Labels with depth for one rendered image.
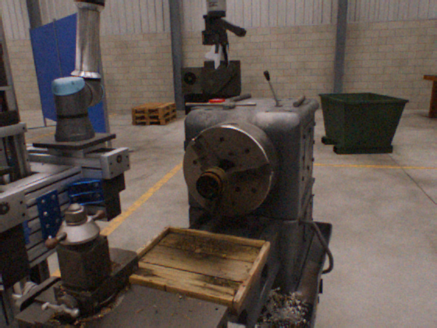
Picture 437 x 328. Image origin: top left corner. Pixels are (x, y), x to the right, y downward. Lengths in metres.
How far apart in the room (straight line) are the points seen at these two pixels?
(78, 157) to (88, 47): 0.44
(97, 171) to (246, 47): 9.95
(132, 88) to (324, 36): 6.23
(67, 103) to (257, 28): 9.92
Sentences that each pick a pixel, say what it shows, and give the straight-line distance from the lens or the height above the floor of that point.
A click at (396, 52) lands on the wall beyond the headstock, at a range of 11.35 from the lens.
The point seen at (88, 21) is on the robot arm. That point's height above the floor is 1.60.
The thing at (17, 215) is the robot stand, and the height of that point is 1.05.
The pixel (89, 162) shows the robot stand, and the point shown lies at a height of 1.09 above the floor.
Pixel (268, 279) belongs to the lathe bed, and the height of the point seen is 0.71.
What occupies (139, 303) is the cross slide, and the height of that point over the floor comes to 0.97.
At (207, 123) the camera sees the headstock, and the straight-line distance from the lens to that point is 1.33.
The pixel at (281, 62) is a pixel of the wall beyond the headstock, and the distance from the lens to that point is 11.03.
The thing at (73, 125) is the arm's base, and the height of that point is 1.22.
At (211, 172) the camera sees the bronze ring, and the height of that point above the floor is 1.12.
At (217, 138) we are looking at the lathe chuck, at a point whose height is 1.20.
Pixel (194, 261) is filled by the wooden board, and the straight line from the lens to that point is 1.05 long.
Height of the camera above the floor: 1.43
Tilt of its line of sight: 16 degrees down
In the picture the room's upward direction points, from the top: 2 degrees counter-clockwise
